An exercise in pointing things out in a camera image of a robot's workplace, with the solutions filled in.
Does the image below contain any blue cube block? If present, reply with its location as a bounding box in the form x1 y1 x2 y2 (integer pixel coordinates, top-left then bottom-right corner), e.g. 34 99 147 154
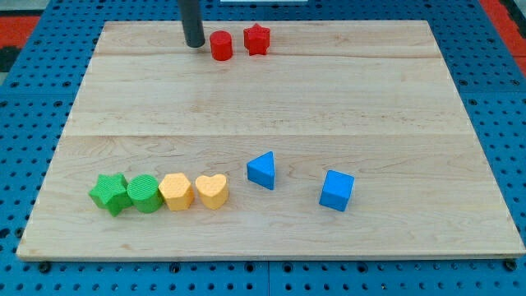
319 170 355 212

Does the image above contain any light wooden board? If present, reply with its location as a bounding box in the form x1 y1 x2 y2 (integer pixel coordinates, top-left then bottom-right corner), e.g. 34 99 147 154
17 21 525 261

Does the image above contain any blue triangle block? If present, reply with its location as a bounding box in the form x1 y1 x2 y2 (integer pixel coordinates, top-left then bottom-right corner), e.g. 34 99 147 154
247 151 275 190

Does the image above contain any yellow heart block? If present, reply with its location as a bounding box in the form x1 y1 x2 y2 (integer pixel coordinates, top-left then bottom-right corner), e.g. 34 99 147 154
196 174 229 210

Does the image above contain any yellow hexagon block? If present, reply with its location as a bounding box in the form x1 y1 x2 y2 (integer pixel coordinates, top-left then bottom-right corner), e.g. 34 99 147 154
159 173 195 211

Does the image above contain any red star block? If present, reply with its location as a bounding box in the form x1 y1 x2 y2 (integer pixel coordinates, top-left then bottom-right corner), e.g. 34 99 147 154
243 23 270 55

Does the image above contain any red cylinder block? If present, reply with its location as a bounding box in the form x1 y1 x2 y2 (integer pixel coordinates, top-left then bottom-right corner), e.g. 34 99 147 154
210 30 233 61

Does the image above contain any green cylinder block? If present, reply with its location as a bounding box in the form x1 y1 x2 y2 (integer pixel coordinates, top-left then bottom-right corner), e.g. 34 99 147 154
127 174 163 214

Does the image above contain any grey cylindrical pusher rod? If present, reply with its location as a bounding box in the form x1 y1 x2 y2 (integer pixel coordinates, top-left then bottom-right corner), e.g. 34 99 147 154
178 0 205 49

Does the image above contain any green star block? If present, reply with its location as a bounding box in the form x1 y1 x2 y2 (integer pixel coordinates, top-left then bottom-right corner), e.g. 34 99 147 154
89 173 133 216

